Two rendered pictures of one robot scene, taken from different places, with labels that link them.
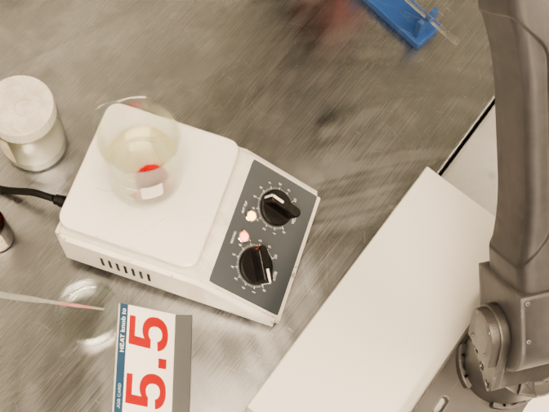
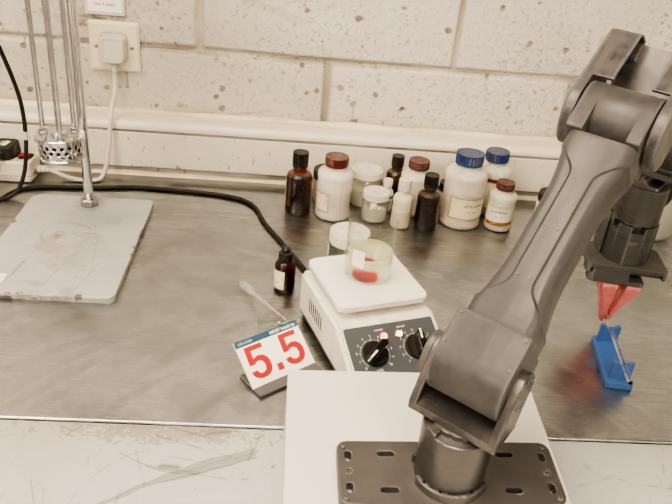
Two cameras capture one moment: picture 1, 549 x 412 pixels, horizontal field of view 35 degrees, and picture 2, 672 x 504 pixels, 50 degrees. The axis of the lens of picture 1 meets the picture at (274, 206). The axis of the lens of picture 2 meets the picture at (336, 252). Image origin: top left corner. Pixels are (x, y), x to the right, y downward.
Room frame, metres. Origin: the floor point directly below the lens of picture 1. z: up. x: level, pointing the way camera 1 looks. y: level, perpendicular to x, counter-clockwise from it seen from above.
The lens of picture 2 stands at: (-0.18, -0.54, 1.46)
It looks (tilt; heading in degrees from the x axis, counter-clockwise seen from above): 30 degrees down; 59
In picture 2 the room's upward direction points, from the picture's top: 6 degrees clockwise
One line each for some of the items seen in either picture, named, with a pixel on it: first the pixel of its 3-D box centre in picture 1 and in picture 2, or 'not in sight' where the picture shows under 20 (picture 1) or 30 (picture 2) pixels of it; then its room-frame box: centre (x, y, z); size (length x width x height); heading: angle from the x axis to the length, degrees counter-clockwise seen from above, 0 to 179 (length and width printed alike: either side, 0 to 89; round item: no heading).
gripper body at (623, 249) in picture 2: not in sight; (627, 243); (0.58, -0.02, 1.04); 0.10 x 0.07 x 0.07; 144
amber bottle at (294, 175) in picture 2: not in sight; (299, 181); (0.34, 0.46, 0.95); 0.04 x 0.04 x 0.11
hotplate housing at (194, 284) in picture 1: (181, 212); (370, 319); (0.26, 0.08, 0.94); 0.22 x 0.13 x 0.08; 82
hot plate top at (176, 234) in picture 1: (151, 184); (366, 279); (0.26, 0.10, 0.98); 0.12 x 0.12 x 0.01; 82
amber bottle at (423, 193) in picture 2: not in sight; (428, 200); (0.53, 0.33, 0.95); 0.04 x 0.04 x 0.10
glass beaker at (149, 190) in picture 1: (138, 154); (369, 246); (0.27, 0.11, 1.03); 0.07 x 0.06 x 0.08; 71
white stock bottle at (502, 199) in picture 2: not in sight; (501, 204); (0.65, 0.29, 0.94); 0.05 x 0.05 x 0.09
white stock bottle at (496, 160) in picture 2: not in sight; (492, 180); (0.68, 0.35, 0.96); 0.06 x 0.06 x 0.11
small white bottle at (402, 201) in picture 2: not in sight; (402, 202); (0.49, 0.35, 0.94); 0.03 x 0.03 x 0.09
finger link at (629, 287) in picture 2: not in sight; (604, 288); (0.57, -0.01, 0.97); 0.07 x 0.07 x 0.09; 54
